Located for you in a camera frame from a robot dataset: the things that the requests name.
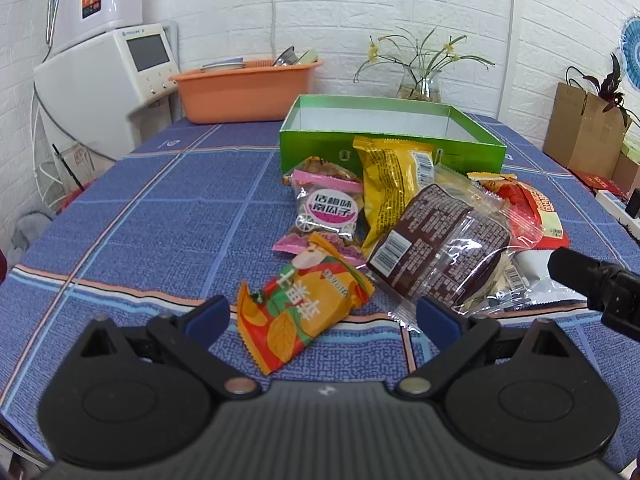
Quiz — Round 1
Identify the steel bowl in basin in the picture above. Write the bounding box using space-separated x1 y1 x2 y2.
272 46 319 67

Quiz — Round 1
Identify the silver white snack packet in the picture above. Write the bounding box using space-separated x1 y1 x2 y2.
456 250 586 316

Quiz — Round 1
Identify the glass vase with flowers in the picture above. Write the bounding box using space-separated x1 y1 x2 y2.
352 27 495 103

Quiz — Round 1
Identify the orange plastic basin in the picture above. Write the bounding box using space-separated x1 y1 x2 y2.
170 58 323 124

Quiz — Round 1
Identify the green cardboard box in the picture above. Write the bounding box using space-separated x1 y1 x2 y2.
279 94 506 176

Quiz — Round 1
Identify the blue wall fan decoration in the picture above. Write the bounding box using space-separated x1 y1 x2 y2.
620 15 640 84

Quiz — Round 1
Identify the yellow snack bag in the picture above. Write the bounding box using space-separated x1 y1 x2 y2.
352 136 435 257

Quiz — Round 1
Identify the dark red leafy plant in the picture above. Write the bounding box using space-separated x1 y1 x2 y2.
565 52 639 129

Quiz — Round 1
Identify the brown paper bag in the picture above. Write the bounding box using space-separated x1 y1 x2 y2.
542 81 629 179

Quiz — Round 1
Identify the orange persimmon snack packet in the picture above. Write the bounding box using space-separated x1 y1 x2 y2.
235 233 374 376

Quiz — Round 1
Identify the white machine with screen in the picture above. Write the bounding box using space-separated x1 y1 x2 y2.
34 24 179 160

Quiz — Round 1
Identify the red snack packet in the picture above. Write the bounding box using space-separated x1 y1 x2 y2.
466 172 570 250

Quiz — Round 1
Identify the brown cake clear packet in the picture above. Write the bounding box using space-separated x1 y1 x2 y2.
367 165 542 328

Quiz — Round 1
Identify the pink pumpkin seed packet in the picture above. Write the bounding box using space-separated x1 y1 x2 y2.
272 156 364 266

